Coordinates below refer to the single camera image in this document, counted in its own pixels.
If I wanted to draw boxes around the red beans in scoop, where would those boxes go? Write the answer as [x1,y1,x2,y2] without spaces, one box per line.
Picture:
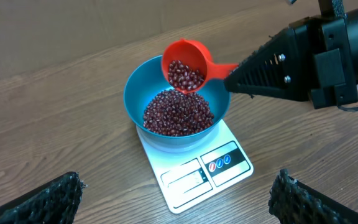
[168,60,205,91]

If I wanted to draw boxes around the red beans in bowl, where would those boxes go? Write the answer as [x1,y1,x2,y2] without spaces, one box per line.
[143,89,214,137]

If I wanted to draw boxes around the red scoop blue handle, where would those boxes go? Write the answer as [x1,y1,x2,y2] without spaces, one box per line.
[161,39,238,94]

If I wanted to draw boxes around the white digital kitchen scale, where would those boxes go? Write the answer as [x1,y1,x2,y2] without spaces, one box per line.
[137,120,254,214]

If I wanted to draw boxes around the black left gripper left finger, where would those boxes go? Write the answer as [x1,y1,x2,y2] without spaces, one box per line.
[0,172,86,224]

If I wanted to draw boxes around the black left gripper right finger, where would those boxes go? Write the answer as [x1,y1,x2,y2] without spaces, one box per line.
[268,169,358,224]

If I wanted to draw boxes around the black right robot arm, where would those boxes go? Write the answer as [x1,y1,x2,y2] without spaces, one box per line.
[224,0,358,111]

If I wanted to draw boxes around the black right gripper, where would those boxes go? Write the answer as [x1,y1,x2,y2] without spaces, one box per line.
[224,17,358,109]

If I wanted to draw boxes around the teal blue bowl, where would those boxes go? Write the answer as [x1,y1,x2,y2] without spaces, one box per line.
[123,55,231,145]

